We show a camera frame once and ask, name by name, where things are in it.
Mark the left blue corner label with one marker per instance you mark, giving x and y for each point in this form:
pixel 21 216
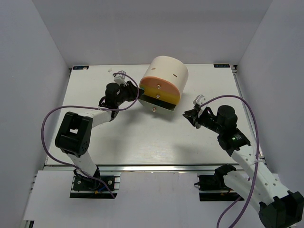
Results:
pixel 80 67

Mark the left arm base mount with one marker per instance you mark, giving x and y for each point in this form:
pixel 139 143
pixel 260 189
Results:
pixel 86 188

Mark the aluminium front rail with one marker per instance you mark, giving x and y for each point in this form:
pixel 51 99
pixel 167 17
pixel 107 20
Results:
pixel 153 168

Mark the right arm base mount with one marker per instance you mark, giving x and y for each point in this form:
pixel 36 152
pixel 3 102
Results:
pixel 212 187

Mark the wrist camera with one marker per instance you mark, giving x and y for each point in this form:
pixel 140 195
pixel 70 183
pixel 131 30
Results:
pixel 119 77
pixel 199 100

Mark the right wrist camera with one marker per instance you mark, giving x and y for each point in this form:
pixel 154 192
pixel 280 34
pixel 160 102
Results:
pixel 199 100

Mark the right blue corner label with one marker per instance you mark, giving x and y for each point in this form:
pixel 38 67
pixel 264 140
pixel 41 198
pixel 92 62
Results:
pixel 221 65

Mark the cream cylindrical drawer container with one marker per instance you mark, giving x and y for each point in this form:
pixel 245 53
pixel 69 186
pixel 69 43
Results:
pixel 170 69

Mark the blue corner label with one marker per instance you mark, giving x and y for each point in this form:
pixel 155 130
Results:
pixel 80 67
pixel 221 65

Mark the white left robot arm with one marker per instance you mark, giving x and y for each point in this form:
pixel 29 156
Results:
pixel 73 137

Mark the long teal lego brick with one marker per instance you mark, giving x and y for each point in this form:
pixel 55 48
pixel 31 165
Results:
pixel 161 103

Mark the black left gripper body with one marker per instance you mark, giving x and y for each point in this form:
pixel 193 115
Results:
pixel 133 91

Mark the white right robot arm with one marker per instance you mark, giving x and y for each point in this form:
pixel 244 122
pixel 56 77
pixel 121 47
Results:
pixel 276 205

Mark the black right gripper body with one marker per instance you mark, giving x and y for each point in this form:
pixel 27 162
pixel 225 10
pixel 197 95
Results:
pixel 195 118

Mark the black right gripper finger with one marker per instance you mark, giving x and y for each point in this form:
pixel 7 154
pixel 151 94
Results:
pixel 193 111
pixel 192 119

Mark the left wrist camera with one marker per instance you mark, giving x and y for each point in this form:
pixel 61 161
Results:
pixel 119 77

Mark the yellow drawer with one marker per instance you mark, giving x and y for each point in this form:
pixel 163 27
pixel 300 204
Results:
pixel 161 95

